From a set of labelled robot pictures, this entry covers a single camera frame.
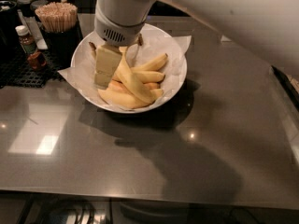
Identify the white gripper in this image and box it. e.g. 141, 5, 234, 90
94, 0, 146, 88

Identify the long top yellow banana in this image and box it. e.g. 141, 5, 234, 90
116, 46, 154, 104

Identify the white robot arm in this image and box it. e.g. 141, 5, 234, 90
94, 0, 299, 78

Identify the orange-tinted middle banana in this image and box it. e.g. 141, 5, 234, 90
108, 80, 160, 93

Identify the bottom yellow banana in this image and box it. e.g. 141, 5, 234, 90
98, 89, 150, 109

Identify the left stemmed yellow banana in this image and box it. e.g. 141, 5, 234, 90
88, 41, 166, 84

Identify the white bowl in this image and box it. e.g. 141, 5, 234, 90
70, 22, 189, 115

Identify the upper right yellow banana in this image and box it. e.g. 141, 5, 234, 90
132, 53, 168, 71

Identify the black stirrer holder cup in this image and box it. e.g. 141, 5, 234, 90
41, 21, 83, 68

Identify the white paper liner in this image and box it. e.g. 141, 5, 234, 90
58, 15, 192, 112

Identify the bundle of wooden stirrers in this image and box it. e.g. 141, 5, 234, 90
36, 2, 78, 33

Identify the small orange-brown bottle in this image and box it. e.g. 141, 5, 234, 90
27, 51, 47, 71

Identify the white flat strip packet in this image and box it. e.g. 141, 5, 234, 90
18, 9, 48, 50

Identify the small white-capped sauce bottle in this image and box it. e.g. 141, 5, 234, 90
15, 25, 37, 55

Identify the black grid mat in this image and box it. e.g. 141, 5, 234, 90
0, 45, 64, 89

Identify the dark jar with lid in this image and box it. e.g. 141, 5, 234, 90
17, 0, 35, 17

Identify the black container far left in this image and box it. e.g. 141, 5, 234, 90
0, 1, 21, 48

